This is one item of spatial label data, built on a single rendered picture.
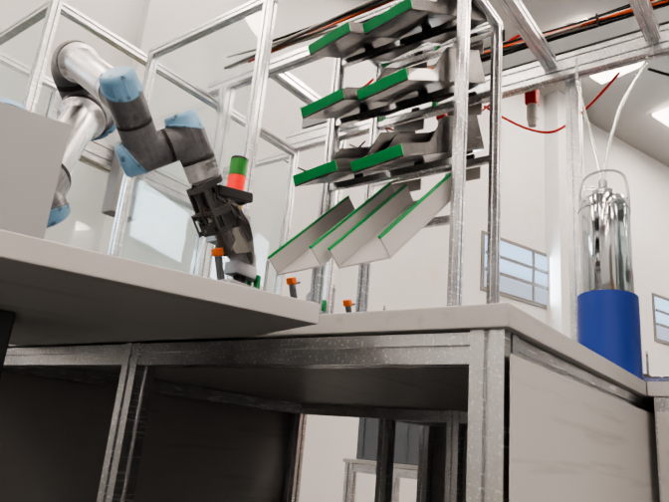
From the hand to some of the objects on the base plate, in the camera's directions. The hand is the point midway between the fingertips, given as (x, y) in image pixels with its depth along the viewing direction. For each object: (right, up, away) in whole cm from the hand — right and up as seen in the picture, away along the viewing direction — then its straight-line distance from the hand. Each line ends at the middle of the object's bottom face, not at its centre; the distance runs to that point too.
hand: (244, 258), depth 147 cm
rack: (+34, -20, -19) cm, 44 cm away
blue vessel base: (+93, -36, +18) cm, 102 cm away
